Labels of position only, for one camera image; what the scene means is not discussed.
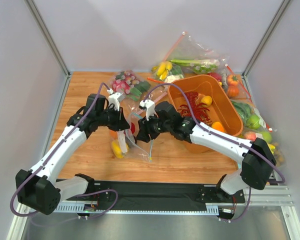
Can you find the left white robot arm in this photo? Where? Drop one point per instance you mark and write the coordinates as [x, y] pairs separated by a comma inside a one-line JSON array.
[[57, 157]]

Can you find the orange toy orange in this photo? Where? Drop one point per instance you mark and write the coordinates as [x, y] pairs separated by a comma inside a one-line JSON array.
[[113, 134]]

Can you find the black base mat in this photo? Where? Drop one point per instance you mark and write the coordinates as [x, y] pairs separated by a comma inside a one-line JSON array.
[[154, 196]]

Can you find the red toy lobster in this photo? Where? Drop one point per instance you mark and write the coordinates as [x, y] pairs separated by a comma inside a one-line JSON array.
[[200, 111]]

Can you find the right aluminium post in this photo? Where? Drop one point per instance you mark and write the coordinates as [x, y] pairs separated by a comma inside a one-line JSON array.
[[284, 5]]

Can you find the green vegetable zip bag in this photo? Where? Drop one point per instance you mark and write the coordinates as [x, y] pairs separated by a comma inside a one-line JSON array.
[[196, 57]]

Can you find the aluminium post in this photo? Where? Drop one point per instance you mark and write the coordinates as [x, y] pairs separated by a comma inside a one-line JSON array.
[[47, 35], [284, 5]]

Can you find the left aluminium post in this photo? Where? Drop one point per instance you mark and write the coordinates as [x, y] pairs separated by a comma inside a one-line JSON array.
[[47, 35]]

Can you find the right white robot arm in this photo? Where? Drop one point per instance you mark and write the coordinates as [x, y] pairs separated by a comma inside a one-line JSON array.
[[255, 157]]

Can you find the potato banana zip bag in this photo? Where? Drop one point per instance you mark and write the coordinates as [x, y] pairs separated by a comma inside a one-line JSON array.
[[251, 135]]

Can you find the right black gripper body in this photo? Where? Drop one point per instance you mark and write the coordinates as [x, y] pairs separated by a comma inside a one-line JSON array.
[[145, 128]]

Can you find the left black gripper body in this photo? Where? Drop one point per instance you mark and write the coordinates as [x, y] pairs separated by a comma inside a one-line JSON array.
[[120, 120]]

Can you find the orange plastic bin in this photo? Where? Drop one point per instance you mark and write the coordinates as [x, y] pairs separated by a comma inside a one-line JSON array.
[[221, 110]]

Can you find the clear blue zip bag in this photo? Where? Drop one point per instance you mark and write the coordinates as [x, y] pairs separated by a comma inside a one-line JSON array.
[[136, 149]]

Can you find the red toy tomato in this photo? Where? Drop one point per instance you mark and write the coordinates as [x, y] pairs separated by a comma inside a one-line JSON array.
[[132, 128]]

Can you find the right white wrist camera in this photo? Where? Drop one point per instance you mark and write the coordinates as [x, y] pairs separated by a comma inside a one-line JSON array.
[[149, 107]]

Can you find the yellow toy bell pepper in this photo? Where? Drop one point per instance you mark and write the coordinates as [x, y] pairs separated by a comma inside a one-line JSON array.
[[116, 149]]

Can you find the banana cauliflower zip bag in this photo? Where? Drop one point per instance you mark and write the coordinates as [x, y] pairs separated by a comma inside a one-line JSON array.
[[166, 72]]

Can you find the yellow orange toy mango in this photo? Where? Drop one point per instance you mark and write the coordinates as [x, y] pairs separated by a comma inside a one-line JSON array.
[[218, 126]]

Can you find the aluminium frame rail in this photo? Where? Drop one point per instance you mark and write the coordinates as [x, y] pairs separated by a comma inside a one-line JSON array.
[[103, 201]]

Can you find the yellow toy pepper in bin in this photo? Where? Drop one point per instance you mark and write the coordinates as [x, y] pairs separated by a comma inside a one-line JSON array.
[[206, 100]]

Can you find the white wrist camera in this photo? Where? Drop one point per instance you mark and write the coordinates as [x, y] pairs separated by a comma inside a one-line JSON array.
[[114, 99], [149, 107]]

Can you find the orange pumpkin zip bag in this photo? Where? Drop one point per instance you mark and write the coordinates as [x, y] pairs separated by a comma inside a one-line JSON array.
[[231, 83]]

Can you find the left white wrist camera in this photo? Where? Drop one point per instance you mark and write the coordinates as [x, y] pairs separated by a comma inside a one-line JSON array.
[[114, 99]]

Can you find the dragon fruit zip bag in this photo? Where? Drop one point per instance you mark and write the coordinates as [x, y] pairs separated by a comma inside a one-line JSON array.
[[134, 89]]

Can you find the green apple zip bag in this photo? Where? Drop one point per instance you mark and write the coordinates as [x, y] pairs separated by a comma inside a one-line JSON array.
[[250, 116]]

